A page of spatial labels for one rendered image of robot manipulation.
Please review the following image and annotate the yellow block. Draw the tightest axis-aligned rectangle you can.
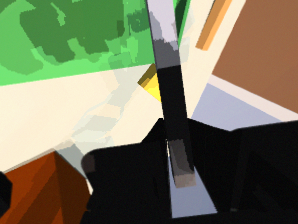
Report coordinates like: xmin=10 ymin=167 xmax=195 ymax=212
xmin=137 ymin=64 xmax=161 ymax=102

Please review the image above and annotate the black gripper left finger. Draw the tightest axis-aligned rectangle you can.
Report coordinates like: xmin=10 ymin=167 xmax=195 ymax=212
xmin=81 ymin=118 xmax=172 ymax=219

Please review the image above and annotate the green flat mat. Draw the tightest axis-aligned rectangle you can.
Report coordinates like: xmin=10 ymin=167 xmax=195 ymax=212
xmin=0 ymin=0 xmax=155 ymax=87

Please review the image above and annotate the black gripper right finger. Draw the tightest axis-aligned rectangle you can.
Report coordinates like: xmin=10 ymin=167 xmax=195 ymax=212
xmin=188 ymin=118 xmax=298 ymax=213

